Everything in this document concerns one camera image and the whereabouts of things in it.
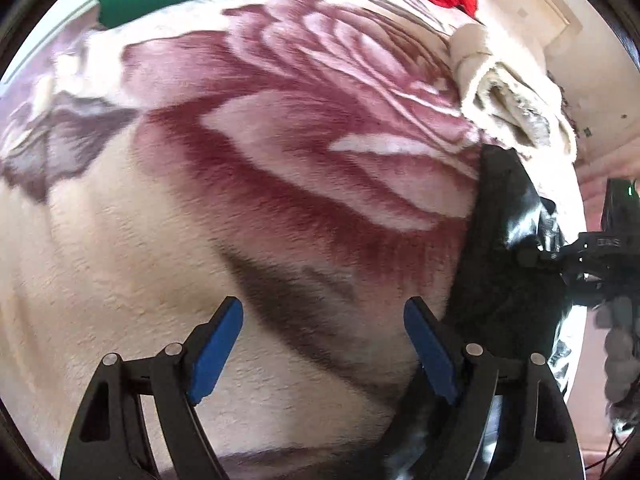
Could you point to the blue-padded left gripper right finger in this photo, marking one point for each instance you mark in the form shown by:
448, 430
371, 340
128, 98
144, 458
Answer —
498, 418

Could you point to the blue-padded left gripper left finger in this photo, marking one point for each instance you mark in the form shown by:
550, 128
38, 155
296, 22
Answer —
109, 440

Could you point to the black leather jacket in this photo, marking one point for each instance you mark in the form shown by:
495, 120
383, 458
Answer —
509, 310

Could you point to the grey gloved right hand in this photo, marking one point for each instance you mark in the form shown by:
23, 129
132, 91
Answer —
619, 318

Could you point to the cream fleece folded garment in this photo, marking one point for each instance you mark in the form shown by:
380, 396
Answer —
506, 93

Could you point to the floral fleece bed blanket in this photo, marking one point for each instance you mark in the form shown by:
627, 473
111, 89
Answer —
307, 156

